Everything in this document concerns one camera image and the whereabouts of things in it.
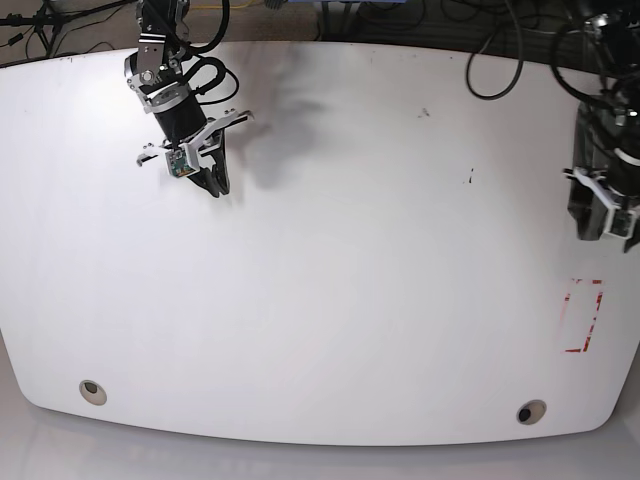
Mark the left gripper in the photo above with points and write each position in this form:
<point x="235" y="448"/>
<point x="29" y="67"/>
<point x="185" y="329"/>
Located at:
<point x="615" y="185"/>

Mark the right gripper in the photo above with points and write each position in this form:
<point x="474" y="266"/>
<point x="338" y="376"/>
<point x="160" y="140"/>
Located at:
<point x="206" y="150"/>

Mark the grey T-shirt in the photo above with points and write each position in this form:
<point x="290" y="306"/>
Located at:
<point x="595" y="204"/>

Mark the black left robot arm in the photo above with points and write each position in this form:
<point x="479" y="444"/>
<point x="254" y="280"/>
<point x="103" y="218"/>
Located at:
<point x="608" y="120"/>

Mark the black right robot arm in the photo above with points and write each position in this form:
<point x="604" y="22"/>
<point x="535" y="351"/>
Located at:
<point x="170" y="76"/>

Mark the red tape marker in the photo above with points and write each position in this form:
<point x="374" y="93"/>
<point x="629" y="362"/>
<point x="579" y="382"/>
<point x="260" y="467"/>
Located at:
<point x="579" y="314"/>

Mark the right table grommet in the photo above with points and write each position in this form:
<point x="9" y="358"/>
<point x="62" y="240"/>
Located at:
<point x="531" y="412"/>

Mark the table grommet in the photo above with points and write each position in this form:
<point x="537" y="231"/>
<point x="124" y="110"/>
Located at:
<point x="93" y="393"/>
<point x="531" y="412"/>

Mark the black tripod stand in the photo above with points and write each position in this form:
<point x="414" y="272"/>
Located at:
<point x="47" y="23"/>

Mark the left table grommet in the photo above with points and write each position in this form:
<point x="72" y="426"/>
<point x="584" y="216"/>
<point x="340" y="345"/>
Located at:
<point x="93" y="393"/>

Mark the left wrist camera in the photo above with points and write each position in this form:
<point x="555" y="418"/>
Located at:
<point x="620" y="222"/>

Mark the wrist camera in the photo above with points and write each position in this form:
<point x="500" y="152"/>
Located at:
<point x="620" y="222"/>
<point x="178" y="164"/>

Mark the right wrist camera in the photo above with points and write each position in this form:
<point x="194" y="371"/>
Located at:
<point x="178" y="164"/>

